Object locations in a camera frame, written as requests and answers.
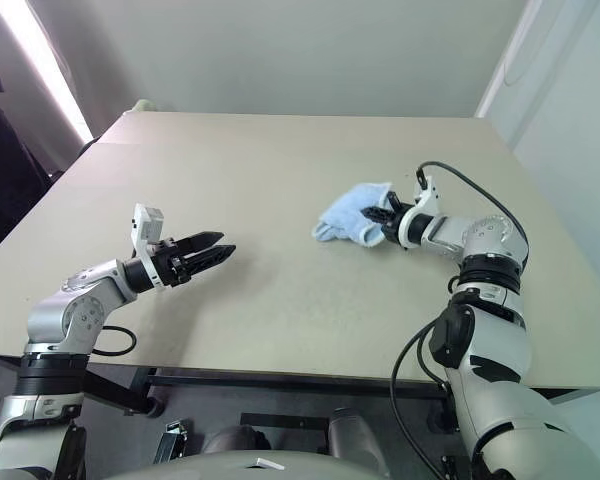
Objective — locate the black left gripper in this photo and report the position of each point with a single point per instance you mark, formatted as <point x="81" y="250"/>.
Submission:
<point x="170" y="262"/>

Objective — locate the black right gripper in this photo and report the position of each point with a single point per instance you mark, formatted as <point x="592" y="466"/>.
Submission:
<point x="392" y="229"/>

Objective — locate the light blue towel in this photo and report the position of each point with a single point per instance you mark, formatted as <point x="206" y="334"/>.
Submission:
<point x="345" y="210"/>

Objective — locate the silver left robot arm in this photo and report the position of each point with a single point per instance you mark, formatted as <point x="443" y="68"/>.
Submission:
<point x="80" y="312"/>

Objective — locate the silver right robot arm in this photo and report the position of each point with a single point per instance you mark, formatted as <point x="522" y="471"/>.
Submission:
<point x="490" y="350"/>

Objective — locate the pale green object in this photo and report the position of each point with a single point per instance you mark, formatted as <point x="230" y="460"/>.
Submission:
<point x="145" y="106"/>

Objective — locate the black caster wheel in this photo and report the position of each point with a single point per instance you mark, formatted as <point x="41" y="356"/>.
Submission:
<point x="441" y="422"/>
<point x="155" y="407"/>

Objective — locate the silver robot torso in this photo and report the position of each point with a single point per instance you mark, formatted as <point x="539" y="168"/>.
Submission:
<point x="230" y="469"/>

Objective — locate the grey rounded shape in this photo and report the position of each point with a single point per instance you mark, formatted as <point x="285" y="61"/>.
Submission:
<point x="355" y="440"/>

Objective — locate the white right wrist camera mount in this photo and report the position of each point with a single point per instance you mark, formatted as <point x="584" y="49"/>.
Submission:
<point x="427" y="197"/>

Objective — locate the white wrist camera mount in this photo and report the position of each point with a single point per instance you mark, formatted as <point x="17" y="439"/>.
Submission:
<point x="427" y="197"/>
<point x="142" y="225"/>

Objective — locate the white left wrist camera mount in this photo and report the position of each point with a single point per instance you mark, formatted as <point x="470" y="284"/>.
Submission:
<point x="142" y="225"/>

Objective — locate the black metal table frame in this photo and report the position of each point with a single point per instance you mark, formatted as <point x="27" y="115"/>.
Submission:
<point x="280" y="384"/>

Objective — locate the shiny metal bracket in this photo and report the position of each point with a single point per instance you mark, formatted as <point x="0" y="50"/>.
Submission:
<point x="172" y="442"/>

